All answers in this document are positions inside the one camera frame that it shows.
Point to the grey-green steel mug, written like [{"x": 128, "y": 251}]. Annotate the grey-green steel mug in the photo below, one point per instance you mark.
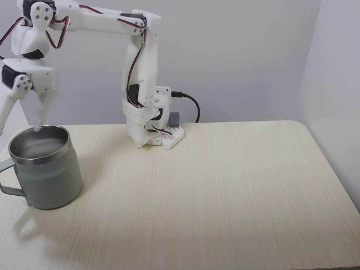
[{"x": 47, "y": 177}]

